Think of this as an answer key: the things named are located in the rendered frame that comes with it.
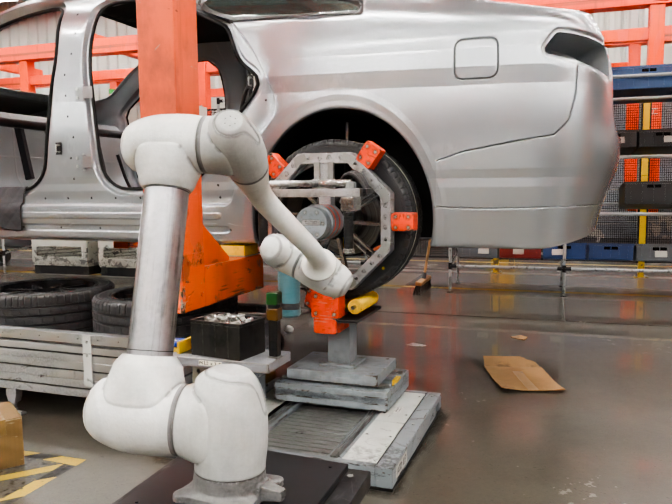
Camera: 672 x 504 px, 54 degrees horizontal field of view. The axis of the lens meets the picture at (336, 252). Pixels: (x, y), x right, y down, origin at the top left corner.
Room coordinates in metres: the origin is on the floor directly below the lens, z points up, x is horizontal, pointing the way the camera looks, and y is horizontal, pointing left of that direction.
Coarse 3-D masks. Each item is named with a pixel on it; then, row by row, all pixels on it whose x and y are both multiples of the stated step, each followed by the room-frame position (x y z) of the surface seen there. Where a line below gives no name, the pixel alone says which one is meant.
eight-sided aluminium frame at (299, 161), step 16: (304, 160) 2.62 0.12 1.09; (320, 160) 2.60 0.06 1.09; (336, 160) 2.58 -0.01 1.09; (352, 160) 2.55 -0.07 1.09; (288, 176) 2.65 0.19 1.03; (368, 176) 2.53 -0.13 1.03; (384, 192) 2.51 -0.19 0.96; (384, 208) 2.51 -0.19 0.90; (384, 224) 2.51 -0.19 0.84; (384, 240) 2.52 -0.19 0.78; (384, 256) 2.51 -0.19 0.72; (368, 272) 2.54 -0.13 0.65; (352, 288) 2.56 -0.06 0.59
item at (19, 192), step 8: (0, 192) 3.41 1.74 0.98; (8, 192) 3.39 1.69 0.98; (16, 192) 3.37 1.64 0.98; (24, 192) 3.36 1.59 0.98; (0, 200) 3.40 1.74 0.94; (8, 200) 3.38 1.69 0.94; (16, 200) 3.36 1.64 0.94; (0, 208) 3.37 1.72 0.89; (8, 208) 3.35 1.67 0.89; (16, 208) 3.34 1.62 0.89; (0, 216) 3.37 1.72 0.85; (8, 216) 3.35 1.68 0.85; (16, 216) 3.34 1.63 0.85; (0, 224) 3.37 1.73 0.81; (8, 224) 3.36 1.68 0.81; (16, 224) 3.34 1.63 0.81
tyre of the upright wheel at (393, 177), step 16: (320, 144) 2.69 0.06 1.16; (336, 144) 2.67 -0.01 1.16; (352, 144) 2.65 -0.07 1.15; (288, 160) 2.74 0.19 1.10; (384, 160) 2.61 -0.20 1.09; (384, 176) 2.60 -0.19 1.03; (400, 176) 2.63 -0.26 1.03; (400, 192) 2.58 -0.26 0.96; (416, 192) 2.74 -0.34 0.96; (400, 208) 2.58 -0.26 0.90; (400, 240) 2.58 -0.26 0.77; (416, 240) 2.71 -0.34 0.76; (400, 256) 2.58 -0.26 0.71; (384, 272) 2.60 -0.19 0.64; (304, 288) 2.72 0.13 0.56; (368, 288) 2.62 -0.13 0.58
